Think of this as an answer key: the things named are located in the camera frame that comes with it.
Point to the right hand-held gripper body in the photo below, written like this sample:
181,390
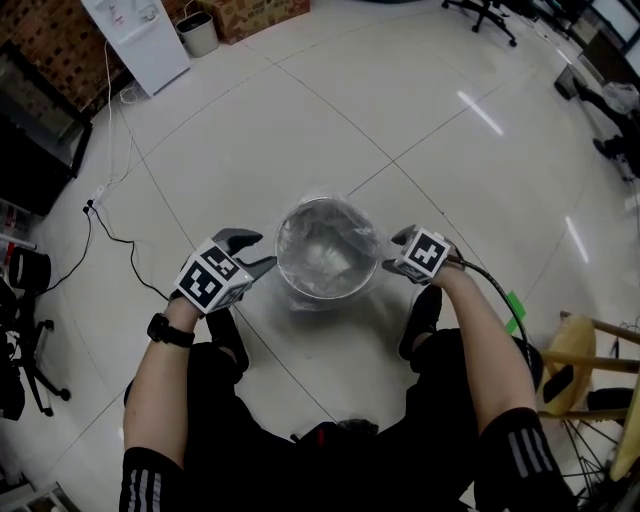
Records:
425,255

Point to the black glass-door fridge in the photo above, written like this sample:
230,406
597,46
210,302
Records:
35,145

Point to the black round waste bin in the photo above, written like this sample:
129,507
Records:
30,270

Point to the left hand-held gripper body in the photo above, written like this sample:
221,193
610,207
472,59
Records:
210,280

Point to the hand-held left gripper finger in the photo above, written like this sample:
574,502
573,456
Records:
259,270
240,239

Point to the person's right forearm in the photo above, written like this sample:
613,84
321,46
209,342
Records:
490,350

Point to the clear plastic bin liner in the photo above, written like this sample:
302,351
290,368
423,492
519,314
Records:
325,250

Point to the white water dispenser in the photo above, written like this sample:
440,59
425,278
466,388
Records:
140,45

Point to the person's right black shoe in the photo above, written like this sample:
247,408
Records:
422,320

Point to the person's black striped shirt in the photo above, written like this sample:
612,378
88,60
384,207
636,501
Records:
145,485

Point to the gray storage cart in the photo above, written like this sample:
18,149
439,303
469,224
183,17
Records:
35,495

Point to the person's black shoe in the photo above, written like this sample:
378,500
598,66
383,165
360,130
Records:
422,320
227,335

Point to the white power strip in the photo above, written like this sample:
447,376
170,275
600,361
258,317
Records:
99,194

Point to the person's left black shoe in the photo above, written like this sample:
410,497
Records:
227,335

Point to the black wristwatch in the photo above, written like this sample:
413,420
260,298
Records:
167,331

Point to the black office chair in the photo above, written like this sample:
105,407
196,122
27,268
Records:
482,17
30,360

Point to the small white waste bin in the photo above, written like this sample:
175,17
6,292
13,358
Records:
199,35

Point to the person's left forearm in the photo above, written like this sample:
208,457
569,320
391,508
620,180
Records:
155,390

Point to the printed brown cardboard box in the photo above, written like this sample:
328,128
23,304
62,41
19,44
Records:
255,17

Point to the wooden stool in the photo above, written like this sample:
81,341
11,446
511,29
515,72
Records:
575,350

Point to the green floor tape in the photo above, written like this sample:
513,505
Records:
515,310

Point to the black phone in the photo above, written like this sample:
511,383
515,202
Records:
557,384

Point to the steel trash bin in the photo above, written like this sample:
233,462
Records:
330,292

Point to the person's black trousers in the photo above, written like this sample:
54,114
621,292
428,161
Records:
260,450

